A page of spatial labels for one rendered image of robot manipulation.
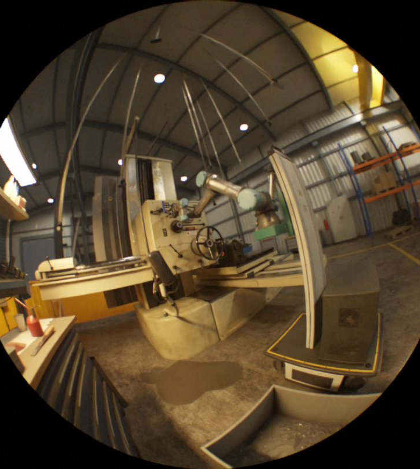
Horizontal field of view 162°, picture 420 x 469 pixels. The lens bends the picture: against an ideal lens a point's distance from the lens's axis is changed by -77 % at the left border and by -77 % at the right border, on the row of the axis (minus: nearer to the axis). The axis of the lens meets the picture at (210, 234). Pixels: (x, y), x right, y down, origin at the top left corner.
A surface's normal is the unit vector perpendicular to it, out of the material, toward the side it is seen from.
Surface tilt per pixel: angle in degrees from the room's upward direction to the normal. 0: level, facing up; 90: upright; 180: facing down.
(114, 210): 90
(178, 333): 90
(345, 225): 90
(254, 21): 169
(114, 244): 90
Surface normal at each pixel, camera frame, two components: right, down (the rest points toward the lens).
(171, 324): 0.25, -0.16
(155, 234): 0.63, -0.22
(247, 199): -0.64, 0.16
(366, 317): -0.82, 0.13
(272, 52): 0.07, 0.97
